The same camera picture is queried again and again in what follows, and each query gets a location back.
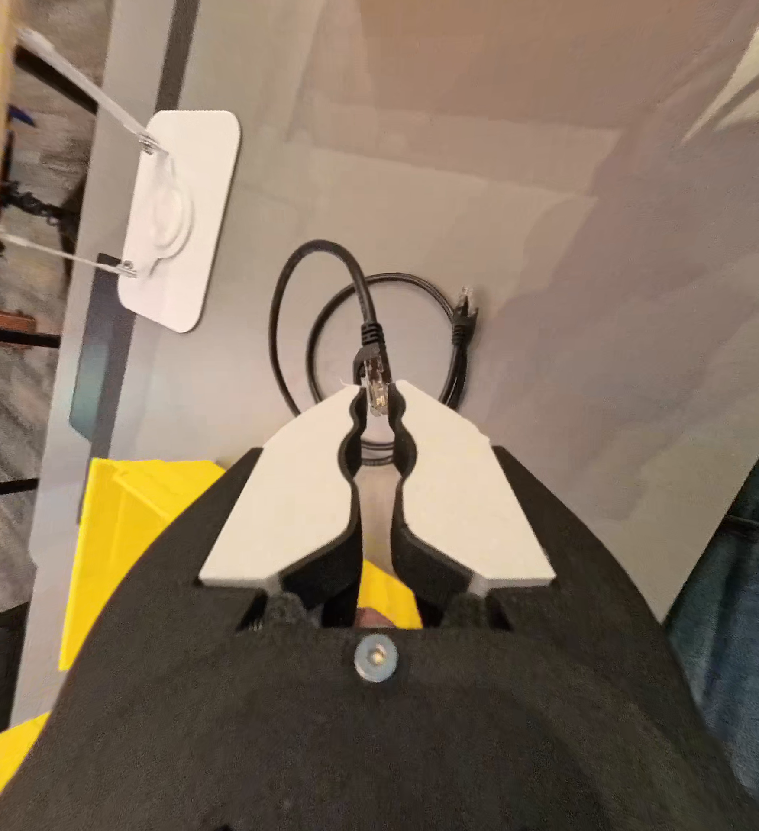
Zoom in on black ethernet cable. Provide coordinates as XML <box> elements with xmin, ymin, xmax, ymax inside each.
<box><xmin>268</xmin><ymin>239</ymin><xmax>482</xmax><ymax>470</ymax></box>

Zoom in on person's blue jeans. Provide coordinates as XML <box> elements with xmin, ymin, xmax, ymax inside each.
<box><xmin>664</xmin><ymin>401</ymin><xmax>759</xmax><ymax>831</ymax></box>

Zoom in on black metal desk frame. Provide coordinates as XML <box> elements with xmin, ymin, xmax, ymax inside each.
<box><xmin>0</xmin><ymin>326</ymin><xmax>63</xmax><ymax>502</ymax></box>

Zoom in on yellow plastic bin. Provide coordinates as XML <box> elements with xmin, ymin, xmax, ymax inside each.
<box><xmin>58</xmin><ymin>456</ymin><xmax>423</xmax><ymax>671</ymax></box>
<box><xmin>0</xmin><ymin>709</ymin><xmax>53</xmax><ymax>827</ymax></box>

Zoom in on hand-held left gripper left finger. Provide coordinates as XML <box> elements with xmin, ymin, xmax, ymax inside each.
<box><xmin>197</xmin><ymin>382</ymin><xmax>363</xmax><ymax>589</ymax></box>

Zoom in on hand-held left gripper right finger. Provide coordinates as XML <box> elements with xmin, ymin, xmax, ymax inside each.
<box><xmin>388</xmin><ymin>378</ymin><xmax>557</xmax><ymax>596</ymax></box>

